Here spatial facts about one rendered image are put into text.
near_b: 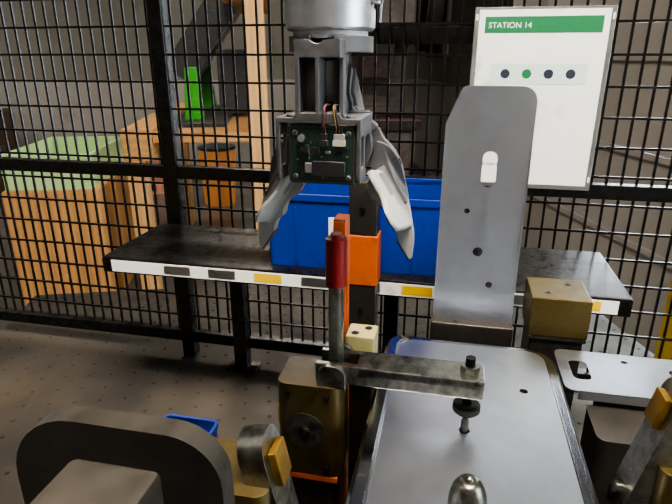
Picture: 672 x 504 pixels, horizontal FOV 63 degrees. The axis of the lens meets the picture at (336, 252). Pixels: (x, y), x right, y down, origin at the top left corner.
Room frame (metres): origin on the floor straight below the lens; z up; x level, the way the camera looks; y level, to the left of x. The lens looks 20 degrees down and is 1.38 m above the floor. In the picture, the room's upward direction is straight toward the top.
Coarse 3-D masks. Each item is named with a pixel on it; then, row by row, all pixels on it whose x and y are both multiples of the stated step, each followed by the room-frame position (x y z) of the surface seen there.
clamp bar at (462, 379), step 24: (360, 360) 0.51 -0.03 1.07; (384, 360) 0.51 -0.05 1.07; (408, 360) 0.51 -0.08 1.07; (432, 360) 0.51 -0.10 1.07; (360, 384) 0.49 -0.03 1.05; (384, 384) 0.49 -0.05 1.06; (408, 384) 0.48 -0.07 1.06; (432, 384) 0.48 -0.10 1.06; (456, 384) 0.47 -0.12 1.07; (480, 384) 0.47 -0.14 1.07; (456, 408) 0.48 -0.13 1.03
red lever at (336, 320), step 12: (336, 240) 0.51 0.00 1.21; (336, 252) 0.50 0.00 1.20; (336, 264) 0.50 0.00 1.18; (336, 276) 0.50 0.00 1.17; (336, 288) 0.50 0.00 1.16; (336, 300) 0.51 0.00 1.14; (336, 312) 0.51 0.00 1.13; (336, 324) 0.51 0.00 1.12; (336, 336) 0.51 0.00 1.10; (336, 348) 0.51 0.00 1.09; (336, 360) 0.51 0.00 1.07
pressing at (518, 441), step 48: (528, 384) 0.57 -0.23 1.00; (384, 432) 0.48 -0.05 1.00; (432, 432) 0.48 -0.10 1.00; (480, 432) 0.48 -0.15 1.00; (528, 432) 0.48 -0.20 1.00; (576, 432) 0.49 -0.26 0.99; (384, 480) 0.41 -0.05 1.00; (432, 480) 0.41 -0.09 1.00; (528, 480) 0.41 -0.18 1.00; (576, 480) 0.41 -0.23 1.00
